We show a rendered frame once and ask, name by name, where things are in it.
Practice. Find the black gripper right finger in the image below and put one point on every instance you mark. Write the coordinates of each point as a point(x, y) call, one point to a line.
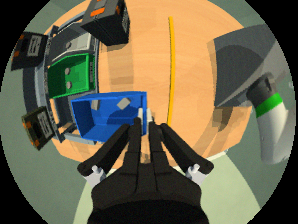
point(181, 152)

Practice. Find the grey metal shelf rack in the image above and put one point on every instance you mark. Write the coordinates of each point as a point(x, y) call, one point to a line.
point(35, 79)

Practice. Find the yellow bar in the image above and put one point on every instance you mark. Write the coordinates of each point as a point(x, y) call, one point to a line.
point(172, 73)

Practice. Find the green open bin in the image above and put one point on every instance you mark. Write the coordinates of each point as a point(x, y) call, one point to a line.
point(57, 78)

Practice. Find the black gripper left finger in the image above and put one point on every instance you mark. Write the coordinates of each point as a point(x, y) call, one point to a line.
point(95, 168)

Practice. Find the blue bin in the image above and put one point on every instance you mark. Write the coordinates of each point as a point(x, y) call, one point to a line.
point(101, 124)

